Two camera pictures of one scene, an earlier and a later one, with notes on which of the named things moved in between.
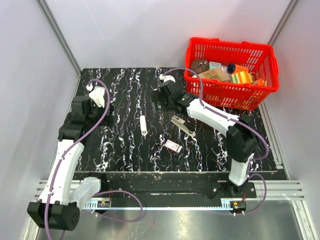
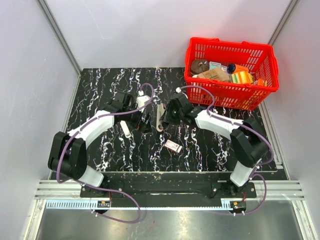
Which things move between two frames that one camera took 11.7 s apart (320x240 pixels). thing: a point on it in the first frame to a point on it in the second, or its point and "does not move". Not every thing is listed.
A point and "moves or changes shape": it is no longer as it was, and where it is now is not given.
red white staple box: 173,146 does not move
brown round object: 200,65 does not move
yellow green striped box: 241,77 does not move
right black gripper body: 165,104 to 171,115
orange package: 260,82 does not move
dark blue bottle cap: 231,68 does not move
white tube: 143,125 moves or changes shape
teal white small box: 213,65 does not move
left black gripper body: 108,120 to 135,120
